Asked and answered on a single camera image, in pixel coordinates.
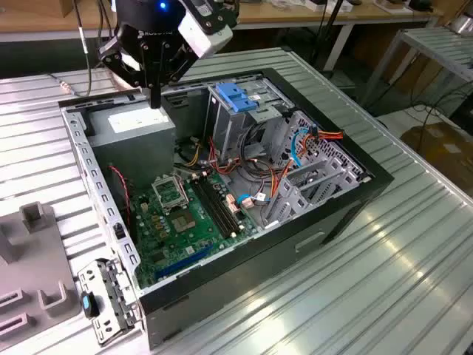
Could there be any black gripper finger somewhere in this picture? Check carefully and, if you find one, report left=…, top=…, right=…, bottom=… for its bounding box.
left=98, top=35, right=157, bottom=109
left=154, top=39, right=197, bottom=109

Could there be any blue data wire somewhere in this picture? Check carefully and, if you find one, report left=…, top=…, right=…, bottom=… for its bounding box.
left=236, top=126, right=319, bottom=211

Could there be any grey metal disk bay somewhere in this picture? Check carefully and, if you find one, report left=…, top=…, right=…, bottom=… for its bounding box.
left=264, top=155, right=370, bottom=230

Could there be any blue plastic cage latch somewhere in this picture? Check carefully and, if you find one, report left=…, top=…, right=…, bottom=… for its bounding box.
left=216, top=83, right=258, bottom=112

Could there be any small brown cardboard box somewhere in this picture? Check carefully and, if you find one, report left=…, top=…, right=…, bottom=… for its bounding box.
left=55, top=0, right=75, bottom=18

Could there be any grey metal drive cage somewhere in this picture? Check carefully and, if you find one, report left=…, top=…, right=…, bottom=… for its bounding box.
left=205, top=79, right=296, bottom=163

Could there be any grey power supply unit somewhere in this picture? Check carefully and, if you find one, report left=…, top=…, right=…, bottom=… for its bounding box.
left=86, top=101, right=177, bottom=189

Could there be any wooden desk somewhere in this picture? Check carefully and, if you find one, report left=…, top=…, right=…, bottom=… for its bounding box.
left=0, top=0, right=119, bottom=44
left=232, top=0, right=444, bottom=71

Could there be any black case fan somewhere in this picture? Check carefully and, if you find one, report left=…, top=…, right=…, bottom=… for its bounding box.
left=106, top=164, right=132, bottom=241

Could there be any black RAM slot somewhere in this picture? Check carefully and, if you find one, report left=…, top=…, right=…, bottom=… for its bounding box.
left=204, top=176, right=242, bottom=233
left=195, top=179, right=234, bottom=237
left=200, top=177, right=238, bottom=235
left=191, top=180, right=231, bottom=240

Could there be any CPU socket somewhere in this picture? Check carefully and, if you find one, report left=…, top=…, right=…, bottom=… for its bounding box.
left=169, top=209, right=197, bottom=234

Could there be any green motherboard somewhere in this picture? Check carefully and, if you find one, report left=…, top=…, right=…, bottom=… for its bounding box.
left=129, top=170, right=262, bottom=290

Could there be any blue expansion slot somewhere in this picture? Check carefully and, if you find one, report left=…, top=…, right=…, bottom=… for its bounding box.
left=154, top=242, right=215, bottom=280

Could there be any grey parts rack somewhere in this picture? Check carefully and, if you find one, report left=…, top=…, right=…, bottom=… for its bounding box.
left=0, top=201, right=83, bottom=345

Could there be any black PC case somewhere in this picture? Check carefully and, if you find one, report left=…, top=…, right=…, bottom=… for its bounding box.
left=57, top=67, right=395, bottom=351

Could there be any metal slat side table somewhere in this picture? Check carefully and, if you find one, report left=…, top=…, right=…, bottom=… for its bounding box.
left=360, top=27, right=473, bottom=108

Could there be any large flat cardboard box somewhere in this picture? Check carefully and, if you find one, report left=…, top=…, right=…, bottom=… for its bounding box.
left=401, top=124, right=473, bottom=186

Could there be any silver metal cylinder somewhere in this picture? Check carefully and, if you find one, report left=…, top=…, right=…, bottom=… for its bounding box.
left=449, top=14, right=473, bottom=36

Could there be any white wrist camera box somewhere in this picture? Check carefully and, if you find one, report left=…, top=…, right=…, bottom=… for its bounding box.
left=177, top=9, right=234, bottom=59

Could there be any black cable with white tag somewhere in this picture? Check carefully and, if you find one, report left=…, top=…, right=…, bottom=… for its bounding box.
left=73, top=0, right=93, bottom=98

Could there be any grey cable with metal plug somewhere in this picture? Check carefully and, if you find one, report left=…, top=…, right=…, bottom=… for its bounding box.
left=47, top=72, right=81, bottom=98

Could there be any metal socket cover frame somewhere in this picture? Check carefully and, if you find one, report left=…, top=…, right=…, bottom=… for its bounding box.
left=151, top=175, right=190, bottom=214

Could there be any thin wire locking lever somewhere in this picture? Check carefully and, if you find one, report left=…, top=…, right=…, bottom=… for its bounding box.
left=176, top=173, right=191, bottom=206

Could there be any black blue bracket latch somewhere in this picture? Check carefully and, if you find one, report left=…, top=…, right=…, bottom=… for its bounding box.
left=80, top=291, right=101, bottom=319

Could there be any silver card retention bracket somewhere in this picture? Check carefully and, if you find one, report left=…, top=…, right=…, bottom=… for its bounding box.
left=76, top=258, right=143, bottom=347

